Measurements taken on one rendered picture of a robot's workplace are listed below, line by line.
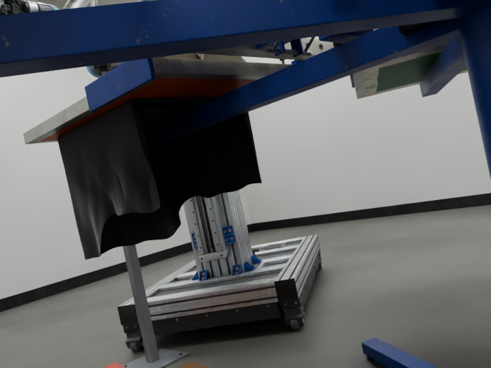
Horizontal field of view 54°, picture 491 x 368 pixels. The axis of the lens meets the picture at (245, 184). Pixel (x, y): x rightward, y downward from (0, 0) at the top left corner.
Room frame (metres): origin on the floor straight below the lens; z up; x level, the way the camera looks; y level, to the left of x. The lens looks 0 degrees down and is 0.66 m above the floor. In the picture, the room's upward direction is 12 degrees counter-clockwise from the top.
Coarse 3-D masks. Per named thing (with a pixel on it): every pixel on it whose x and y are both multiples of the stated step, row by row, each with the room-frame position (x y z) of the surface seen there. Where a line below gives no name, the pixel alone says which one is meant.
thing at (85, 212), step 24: (96, 120) 1.42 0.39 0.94; (120, 120) 1.34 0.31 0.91; (72, 144) 1.55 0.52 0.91; (96, 144) 1.45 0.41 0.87; (120, 144) 1.36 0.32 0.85; (144, 144) 1.30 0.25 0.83; (72, 168) 1.57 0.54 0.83; (96, 168) 1.47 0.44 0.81; (120, 168) 1.38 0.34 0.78; (144, 168) 1.32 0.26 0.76; (72, 192) 1.60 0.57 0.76; (96, 192) 1.51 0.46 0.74; (120, 192) 1.41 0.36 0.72; (144, 192) 1.34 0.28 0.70; (96, 216) 1.53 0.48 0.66; (96, 240) 1.58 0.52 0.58
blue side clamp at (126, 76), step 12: (144, 60) 1.09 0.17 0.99; (108, 72) 1.20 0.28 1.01; (120, 72) 1.17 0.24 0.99; (132, 72) 1.13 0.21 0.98; (144, 72) 1.10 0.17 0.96; (96, 84) 1.25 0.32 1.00; (108, 84) 1.21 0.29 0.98; (120, 84) 1.17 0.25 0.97; (132, 84) 1.14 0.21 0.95; (96, 96) 1.26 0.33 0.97; (108, 96) 1.22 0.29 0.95; (120, 96) 1.19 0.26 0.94; (96, 108) 1.27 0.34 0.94
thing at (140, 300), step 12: (132, 252) 2.04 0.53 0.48; (132, 264) 2.03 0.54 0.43; (132, 276) 2.03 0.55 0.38; (132, 288) 2.05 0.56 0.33; (144, 288) 2.05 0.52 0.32; (144, 300) 2.04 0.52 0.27; (144, 312) 2.04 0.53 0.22; (144, 324) 2.03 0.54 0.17; (144, 336) 2.04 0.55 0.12; (144, 348) 2.05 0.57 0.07; (156, 348) 2.05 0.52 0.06; (144, 360) 2.08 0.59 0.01; (156, 360) 2.04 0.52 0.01; (168, 360) 2.01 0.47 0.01
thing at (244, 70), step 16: (160, 64) 1.10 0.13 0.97; (176, 64) 1.14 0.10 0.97; (192, 64) 1.17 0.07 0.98; (208, 64) 1.21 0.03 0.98; (224, 64) 1.25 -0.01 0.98; (240, 64) 1.29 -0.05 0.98; (256, 64) 1.34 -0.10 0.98; (272, 64) 1.39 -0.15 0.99; (288, 64) 1.44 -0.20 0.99; (64, 112) 1.41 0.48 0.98; (80, 112) 1.35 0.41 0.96; (48, 128) 1.50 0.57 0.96; (64, 128) 1.50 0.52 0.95
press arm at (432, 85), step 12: (444, 48) 1.38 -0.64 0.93; (456, 48) 1.23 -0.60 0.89; (444, 60) 1.41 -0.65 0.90; (456, 60) 1.27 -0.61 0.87; (432, 72) 1.67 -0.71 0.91; (444, 72) 1.46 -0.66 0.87; (456, 72) 1.50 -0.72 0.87; (420, 84) 2.01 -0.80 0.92; (432, 84) 1.72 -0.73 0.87; (444, 84) 1.74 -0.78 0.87
